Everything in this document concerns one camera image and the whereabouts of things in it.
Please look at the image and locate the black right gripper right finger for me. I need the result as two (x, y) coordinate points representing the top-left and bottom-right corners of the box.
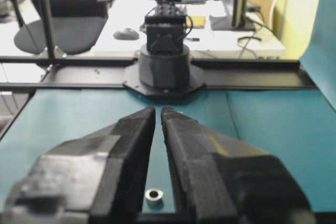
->
(161, 107), (316, 223)

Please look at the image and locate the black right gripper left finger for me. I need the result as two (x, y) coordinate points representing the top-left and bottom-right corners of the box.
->
(4, 106), (155, 223)

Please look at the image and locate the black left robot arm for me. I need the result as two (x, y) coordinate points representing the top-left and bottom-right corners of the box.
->
(123, 0), (204, 97)

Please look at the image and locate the teal table cloth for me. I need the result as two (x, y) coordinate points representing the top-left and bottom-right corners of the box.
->
(1, 0), (335, 223)

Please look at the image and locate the black computer mouse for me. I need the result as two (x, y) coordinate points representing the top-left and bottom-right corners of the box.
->
(113, 28), (140, 40)

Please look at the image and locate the white office desk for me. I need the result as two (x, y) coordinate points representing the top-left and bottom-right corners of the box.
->
(92, 0), (286, 59)

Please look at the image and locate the black office chair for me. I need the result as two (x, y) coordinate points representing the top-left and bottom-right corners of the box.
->
(14, 0), (113, 55)

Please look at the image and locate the black computer monitor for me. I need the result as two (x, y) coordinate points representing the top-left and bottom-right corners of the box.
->
(209, 0), (256, 31)

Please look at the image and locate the black aluminium frame rail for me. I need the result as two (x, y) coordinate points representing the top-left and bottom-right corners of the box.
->
(1, 56), (317, 96)

